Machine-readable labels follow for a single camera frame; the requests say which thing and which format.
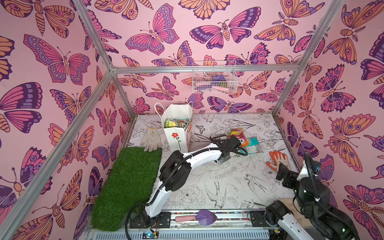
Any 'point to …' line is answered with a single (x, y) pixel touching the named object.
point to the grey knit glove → (152, 140)
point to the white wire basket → (203, 71)
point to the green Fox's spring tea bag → (179, 123)
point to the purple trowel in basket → (220, 83)
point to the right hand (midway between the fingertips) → (291, 165)
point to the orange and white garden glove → (278, 158)
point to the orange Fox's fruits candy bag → (239, 133)
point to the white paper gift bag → (178, 139)
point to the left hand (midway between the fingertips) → (222, 151)
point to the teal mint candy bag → (253, 147)
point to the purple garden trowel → (204, 217)
